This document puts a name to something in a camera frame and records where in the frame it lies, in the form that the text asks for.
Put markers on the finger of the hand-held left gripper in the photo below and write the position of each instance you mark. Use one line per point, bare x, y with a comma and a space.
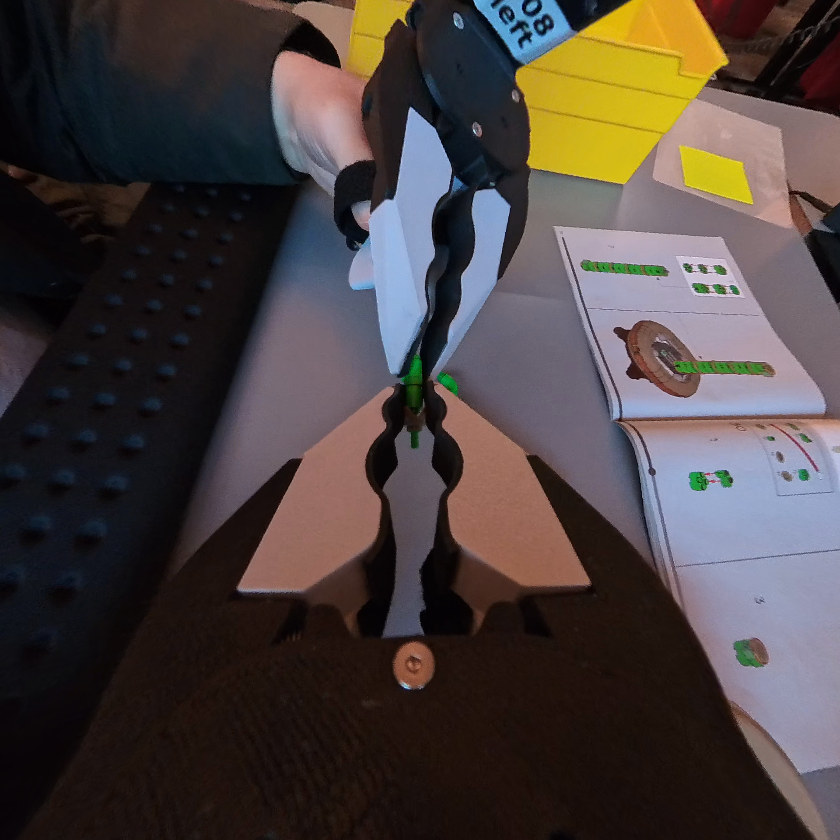
407, 262
489, 249

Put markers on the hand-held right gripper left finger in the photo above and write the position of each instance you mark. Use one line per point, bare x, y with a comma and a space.
315, 525

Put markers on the tan round pot base model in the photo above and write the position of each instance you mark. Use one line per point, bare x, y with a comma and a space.
774, 774

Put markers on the person's left hand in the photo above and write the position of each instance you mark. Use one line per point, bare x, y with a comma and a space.
315, 111

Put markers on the red container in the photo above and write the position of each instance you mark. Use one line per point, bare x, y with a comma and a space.
820, 72
735, 16

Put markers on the person's left forearm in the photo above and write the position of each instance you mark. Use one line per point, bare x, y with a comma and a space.
131, 79

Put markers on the yellow plastic bin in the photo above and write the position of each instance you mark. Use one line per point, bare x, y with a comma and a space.
590, 118

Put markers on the thin green stem tan collar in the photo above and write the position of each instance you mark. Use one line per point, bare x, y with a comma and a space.
413, 420

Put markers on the open instruction booklet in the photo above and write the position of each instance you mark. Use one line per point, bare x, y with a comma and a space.
722, 525

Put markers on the clear sheet with yellow square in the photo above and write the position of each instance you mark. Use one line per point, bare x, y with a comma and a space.
715, 174

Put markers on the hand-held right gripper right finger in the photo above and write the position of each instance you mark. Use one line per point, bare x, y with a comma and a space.
512, 525

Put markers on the grey desk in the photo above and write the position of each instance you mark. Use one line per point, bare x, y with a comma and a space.
315, 341

